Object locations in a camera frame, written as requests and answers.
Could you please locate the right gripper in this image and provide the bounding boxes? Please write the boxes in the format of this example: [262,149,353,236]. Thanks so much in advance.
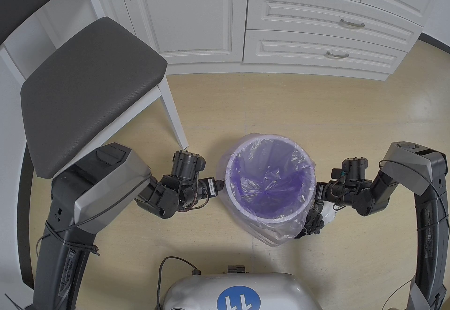
[315,181,339,204]

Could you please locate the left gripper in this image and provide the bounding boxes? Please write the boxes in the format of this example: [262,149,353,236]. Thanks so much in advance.
[195,177,220,202]

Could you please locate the white printed wrapper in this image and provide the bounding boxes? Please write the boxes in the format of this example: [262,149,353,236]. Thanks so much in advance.
[322,201,340,225]

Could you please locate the black plastic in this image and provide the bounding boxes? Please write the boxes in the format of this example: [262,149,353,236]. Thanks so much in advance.
[295,201,325,239]

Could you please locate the purple plastic bag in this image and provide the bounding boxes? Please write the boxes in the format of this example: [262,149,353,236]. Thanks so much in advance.
[215,133,319,248]

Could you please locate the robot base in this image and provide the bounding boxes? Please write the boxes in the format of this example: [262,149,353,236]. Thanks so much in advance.
[163,265,322,310]

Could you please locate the white trash bin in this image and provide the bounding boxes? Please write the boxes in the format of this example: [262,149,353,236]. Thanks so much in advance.
[225,136,316,224]

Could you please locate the white chair with grey seat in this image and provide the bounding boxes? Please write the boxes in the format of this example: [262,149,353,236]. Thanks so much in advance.
[0,0,188,179]

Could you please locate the white wardrobe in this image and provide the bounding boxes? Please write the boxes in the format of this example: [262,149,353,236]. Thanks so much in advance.
[93,0,450,81]

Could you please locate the black cable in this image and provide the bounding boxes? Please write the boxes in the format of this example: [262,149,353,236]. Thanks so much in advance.
[156,257,202,307]

